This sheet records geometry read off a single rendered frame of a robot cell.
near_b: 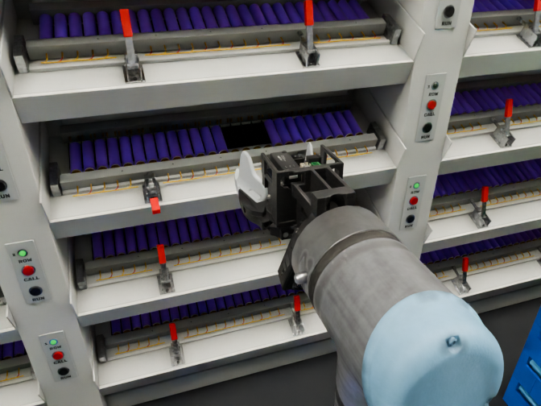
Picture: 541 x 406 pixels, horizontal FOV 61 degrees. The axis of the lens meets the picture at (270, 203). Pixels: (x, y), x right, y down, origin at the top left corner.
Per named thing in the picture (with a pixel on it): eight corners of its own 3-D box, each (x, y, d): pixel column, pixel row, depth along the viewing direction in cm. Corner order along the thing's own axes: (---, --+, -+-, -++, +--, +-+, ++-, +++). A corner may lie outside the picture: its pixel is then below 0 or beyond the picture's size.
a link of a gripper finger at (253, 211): (261, 180, 56) (306, 209, 50) (261, 192, 57) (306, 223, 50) (227, 190, 54) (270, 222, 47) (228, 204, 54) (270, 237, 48)
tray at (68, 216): (390, 183, 90) (406, 148, 83) (55, 239, 74) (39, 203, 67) (350, 114, 102) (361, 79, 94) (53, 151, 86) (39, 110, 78)
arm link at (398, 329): (377, 476, 29) (392, 367, 24) (305, 337, 40) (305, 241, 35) (500, 431, 32) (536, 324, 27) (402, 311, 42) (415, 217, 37)
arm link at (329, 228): (400, 305, 42) (299, 330, 39) (373, 273, 46) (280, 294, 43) (414, 221, 37) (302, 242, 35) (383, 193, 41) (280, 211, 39)
